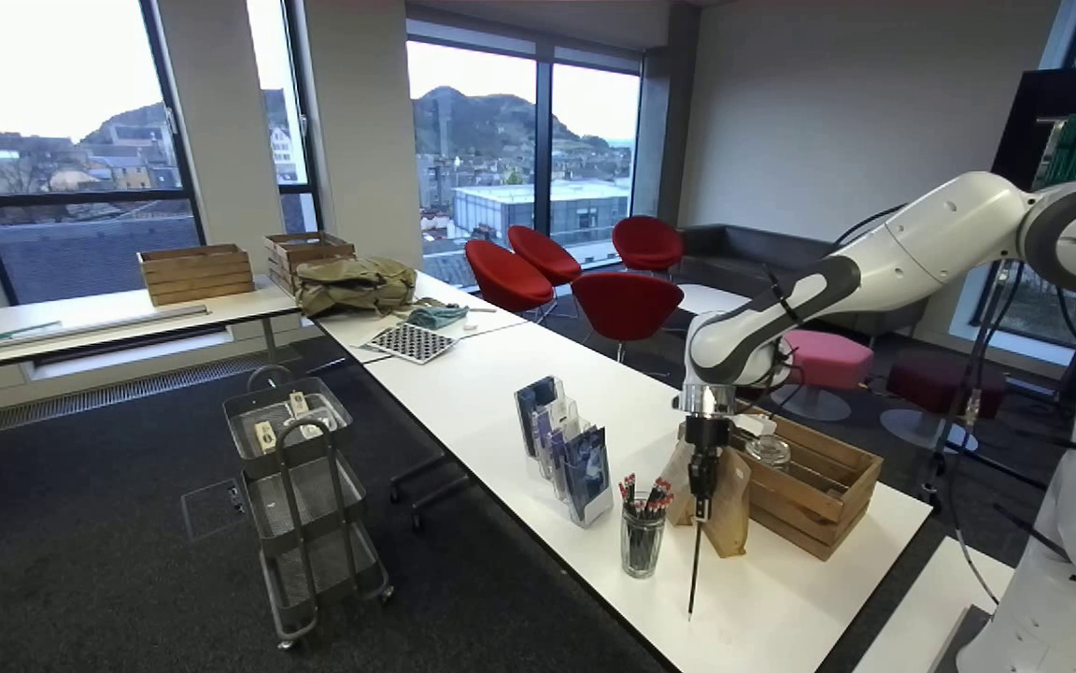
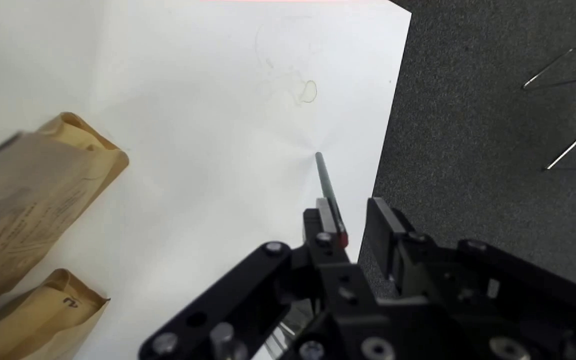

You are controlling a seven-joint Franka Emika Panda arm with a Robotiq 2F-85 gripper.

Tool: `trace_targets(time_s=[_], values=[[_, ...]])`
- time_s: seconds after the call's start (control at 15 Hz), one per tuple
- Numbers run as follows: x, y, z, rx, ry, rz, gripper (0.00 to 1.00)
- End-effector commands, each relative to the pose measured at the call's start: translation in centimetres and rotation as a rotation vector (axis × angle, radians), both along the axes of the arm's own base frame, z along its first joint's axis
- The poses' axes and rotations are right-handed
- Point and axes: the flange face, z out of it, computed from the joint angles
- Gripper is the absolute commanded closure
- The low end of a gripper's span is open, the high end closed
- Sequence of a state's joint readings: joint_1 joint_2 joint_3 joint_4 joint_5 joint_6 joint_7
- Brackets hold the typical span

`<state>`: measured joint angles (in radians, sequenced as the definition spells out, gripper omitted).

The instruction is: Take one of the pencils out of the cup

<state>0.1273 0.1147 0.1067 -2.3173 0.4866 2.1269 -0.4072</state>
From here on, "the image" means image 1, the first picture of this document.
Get clear glass jar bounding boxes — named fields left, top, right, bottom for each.
left=745, top=428, right=795, bottom=472

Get white side desk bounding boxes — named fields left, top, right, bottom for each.
left=0, top=276, right=305, bottom=382

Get cardboard box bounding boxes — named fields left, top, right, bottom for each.
left=135, top=239, right=259, bottom=311

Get pink round stool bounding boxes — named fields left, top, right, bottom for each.
left=774, top=324, right=877, bottom=427

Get dark red round stool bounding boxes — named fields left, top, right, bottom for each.
left=877, top=351, right=1013, bottom=456

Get metal wire trolley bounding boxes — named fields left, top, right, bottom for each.
left=217, top=362, right=400, bottom=655

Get dark pencil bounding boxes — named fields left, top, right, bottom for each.
left=684, top=494, right=710, bottom=620

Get dark pencil cup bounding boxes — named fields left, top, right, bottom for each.
left=616, top=503, right=668, bottom=584

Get small brown paper bag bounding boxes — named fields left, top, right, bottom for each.
left=660, top=423, right=696, bottom=527

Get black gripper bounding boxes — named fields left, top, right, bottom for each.
left=682, top=412, right=735, bottom=503

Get red lounge chair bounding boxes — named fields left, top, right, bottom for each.
left=462, top=234, right=556, bottom=316
left=568, top=269, right=689, bottom=348
left=611, top=214, right=693, bottom=276
left=506, top=224, right=588, bottom=289

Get open slatted wooden crate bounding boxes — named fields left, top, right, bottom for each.
left=735, top=412, right=886, bottom=563

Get small white round table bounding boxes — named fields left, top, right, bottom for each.
left=674, top=279, right=756, bottom=324

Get dark blue booklet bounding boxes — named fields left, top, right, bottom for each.
left=511, top=373, right=564, bottom=458

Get olive green bag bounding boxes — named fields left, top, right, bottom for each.
left=290, top=252, right=422, bottom=322

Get blue white boxes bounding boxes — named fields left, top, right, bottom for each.
left=556, top=423, right=616, bottom=529

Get dark wooden crate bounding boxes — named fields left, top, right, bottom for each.
left=266, top=226, right=364, bottom=296

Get tall brown paper bag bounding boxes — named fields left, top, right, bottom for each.
left=704, top=443, right=757, bottom=559

